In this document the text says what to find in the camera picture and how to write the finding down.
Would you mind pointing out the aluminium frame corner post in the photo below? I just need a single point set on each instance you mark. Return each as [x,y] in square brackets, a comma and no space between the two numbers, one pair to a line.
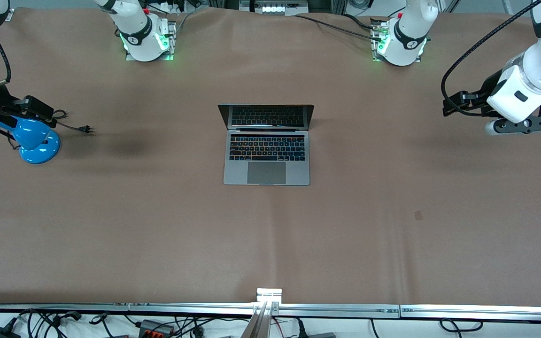
[10,14]

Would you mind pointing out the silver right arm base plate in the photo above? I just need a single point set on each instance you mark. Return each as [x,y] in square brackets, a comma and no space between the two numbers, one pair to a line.
[172,34]

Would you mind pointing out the aluminium table edge rail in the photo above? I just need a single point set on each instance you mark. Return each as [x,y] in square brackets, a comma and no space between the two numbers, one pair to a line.
[336,310]
[486,312]
[50,307]
[190,308]

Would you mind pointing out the dark connector block orange levers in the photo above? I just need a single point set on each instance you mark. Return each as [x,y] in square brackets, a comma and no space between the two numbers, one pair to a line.
[155,327]

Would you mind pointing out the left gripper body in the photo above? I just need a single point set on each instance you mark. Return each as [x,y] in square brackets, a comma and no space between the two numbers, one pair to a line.
[489,87]

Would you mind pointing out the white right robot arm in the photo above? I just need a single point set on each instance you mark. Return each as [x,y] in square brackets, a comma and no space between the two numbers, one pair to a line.
[139,28]

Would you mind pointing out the brown table mat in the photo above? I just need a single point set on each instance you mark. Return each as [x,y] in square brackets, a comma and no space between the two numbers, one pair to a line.
[158,234]

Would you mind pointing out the blue desk lamp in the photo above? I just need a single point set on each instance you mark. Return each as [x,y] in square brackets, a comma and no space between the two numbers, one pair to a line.
[40,145]

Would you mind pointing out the black power adapter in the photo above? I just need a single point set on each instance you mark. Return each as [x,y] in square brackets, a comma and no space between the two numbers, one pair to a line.
[0,333]

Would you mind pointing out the shiny metal bracket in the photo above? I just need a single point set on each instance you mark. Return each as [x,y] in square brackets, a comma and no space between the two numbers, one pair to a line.
[269,295]

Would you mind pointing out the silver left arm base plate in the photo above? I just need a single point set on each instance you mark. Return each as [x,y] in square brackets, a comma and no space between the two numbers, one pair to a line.
[374,49]

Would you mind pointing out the aluminium profile beam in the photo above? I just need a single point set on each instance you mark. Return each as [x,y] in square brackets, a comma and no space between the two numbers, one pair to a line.
[260,324]

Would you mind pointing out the grey laptop with black keyboard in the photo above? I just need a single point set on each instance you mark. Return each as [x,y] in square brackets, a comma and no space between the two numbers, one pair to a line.
[266,173]

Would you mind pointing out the grey device with white ports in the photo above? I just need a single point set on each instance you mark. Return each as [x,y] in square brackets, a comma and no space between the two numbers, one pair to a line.
[273,6]

